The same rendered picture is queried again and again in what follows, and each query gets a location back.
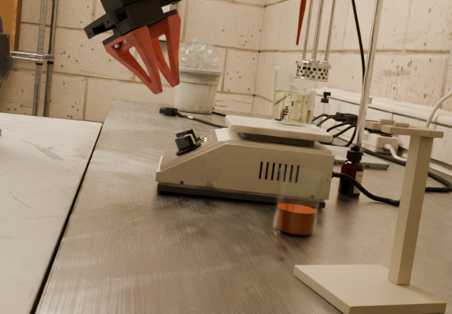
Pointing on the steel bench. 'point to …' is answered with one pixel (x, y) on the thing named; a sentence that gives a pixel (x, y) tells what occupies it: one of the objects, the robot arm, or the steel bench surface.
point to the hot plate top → (241, 126)
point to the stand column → (370, 60)
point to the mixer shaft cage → (319, 27)
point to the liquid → (303, 5)
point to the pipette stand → (411, 218)
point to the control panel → (190, 151)
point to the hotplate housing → (245, 167)
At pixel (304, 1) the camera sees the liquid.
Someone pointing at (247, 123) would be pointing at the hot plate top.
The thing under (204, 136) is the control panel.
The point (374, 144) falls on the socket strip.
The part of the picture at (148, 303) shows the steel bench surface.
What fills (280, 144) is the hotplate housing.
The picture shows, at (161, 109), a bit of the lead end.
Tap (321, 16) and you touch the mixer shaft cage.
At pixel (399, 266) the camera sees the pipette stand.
